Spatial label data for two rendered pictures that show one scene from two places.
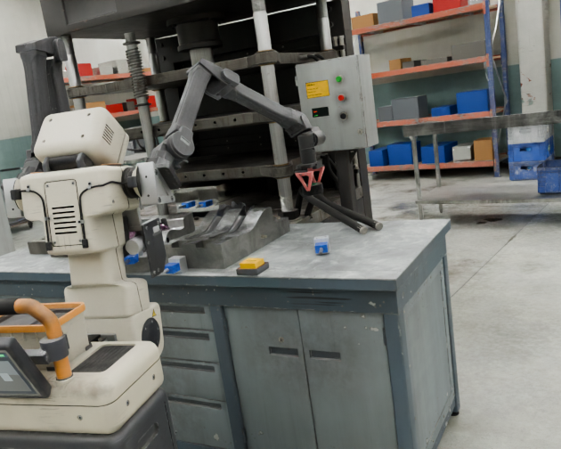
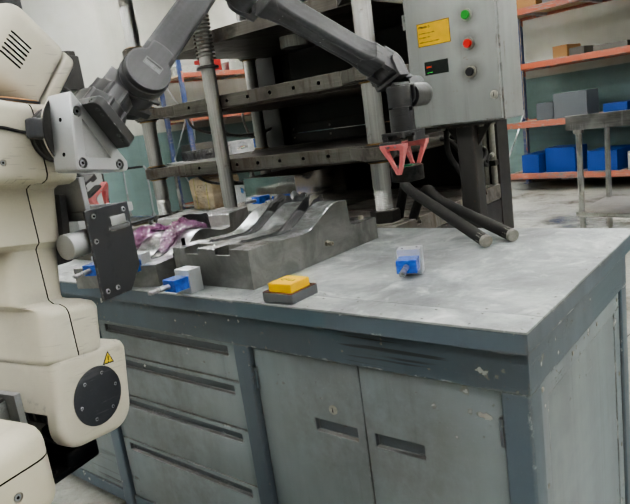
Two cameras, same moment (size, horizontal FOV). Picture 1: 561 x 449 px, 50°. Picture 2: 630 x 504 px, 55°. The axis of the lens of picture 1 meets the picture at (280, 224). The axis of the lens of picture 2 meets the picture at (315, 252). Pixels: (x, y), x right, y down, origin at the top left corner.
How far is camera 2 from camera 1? 80 cm
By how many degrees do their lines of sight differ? 11
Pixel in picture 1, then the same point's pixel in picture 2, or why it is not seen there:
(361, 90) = (498, 30)
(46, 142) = not seen: outside the picture
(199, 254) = (219, 265)
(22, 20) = (153, 12)
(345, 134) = (471, 98)
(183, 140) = (150, 63)
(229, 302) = (258, 342)
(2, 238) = not seen: hidden behind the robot
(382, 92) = (542, 86)
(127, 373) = not seen: outside the picture
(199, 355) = (224, 414)
